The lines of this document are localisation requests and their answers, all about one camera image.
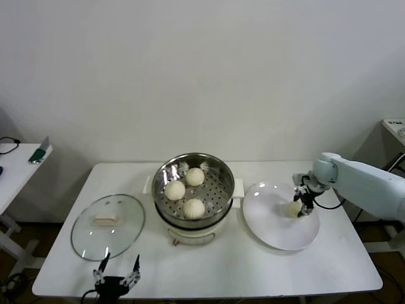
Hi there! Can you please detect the white side table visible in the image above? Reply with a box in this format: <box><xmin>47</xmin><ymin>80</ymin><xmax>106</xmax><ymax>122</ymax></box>
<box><xmin>0</xmin><ymin>142</ymin><xmax>53</xmax><ymax>276</ymax></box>

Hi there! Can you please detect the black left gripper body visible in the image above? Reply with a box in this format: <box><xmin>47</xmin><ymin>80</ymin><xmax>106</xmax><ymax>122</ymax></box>
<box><xmin>94</xmin><ymin>276</ymin><xmax>130</xmax><ymax>304</ymax></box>

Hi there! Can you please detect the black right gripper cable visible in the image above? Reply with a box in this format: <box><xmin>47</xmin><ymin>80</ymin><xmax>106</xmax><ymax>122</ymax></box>
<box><xmin>311</xmin><ymin>198</ymin><xmax>347</xmax><ymax>210</ymax></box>

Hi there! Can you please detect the black floor cable bundle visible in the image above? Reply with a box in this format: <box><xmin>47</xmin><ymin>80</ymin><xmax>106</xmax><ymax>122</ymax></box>
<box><xmin>0</xmin><ymin>272</ymin><xmax>29</xmax><ymax>297</ymax></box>

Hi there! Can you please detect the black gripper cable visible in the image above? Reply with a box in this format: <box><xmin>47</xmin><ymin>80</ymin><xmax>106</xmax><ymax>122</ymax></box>
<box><xmin>311</xmin><ymin>198</ymin><xmax>347</xmax><ymax>210</ymax></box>
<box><xmin>80</xmin><ymin>288</ymin><xmax>99</xmax><ymax>304</ymax></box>

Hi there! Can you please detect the glass lid with cream handle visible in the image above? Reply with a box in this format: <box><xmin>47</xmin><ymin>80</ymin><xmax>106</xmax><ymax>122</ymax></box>
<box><xmin>70</xmin><ymin>193</ymin><xmax>146</xmax><ymax>262</ymax></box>

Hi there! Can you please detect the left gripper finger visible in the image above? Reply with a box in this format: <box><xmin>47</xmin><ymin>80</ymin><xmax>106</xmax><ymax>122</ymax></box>
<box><xmin>122</xmin><ymin>254</ymin><xmax>141</xmax><ymax>286</ymax></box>
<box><xmin>92</xmin><ymin>252</ymin><xmax>111</xmax><ymax>285</ymax></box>

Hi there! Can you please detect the white electric cooker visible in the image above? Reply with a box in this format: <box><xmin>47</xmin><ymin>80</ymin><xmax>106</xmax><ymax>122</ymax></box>
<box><xmin>142</xmin><ymin>175</ymin><xmax>245</xmax><ymax>246</ymax></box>

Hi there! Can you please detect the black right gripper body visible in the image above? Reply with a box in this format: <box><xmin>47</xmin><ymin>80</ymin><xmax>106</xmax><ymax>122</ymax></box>
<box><xmin>300</xmin><ymin>189</ymin><xmax>315</xmax><ymax>207</ymax></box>

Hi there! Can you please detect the white round plate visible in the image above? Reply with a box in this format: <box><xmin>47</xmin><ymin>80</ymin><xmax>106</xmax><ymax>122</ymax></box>
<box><xmin>242</xmin><ymin>181</ymin><xmax>320</xmax><ymax>251</ymax></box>

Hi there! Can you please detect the white steamed baozi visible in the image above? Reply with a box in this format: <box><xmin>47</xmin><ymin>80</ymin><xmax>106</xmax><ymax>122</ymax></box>
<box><xmin>164</xmin><ymin>180</ymin><xmax>187</xmax><ymax>201</ymax></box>
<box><xmin>185</xmin><ymin>167</ymin><xmax>206</xmax><ymax>187</ymax></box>
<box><xmin>284</xmin><ymin>201</ymin><xmax>304</xmax><ymax>219</ymax></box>
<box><xmin>182</xmin><ymin>198</ymin><xmax>206</xmax><ymax>220</ymax></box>

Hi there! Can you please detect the green handled metal scraper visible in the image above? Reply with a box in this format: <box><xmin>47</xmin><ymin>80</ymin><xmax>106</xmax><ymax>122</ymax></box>
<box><xmin>28</xmin><ymin>136</ymin><xmax>53</xmax><ymax>165</ymax></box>

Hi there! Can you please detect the black cable on side table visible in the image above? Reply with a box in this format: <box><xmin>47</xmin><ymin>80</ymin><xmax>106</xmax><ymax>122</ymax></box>
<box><xmin>0</xmin><ymin>136</ymin><xmax>20</xmax><ymax>155</ymax></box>

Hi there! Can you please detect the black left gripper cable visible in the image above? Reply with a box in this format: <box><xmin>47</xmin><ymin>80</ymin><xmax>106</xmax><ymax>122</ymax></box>
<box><xmin>80</xmin><ymin>288</ymin><xmax>99</xmax><ymax>304</ymax></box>

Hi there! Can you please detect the perforated steel steamer basket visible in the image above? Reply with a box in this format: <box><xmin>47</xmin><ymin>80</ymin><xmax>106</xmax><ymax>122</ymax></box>
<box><xmin>151</xmin><ymin>153</ymin><xmax>235</xmax><ymax>224</ymax></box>

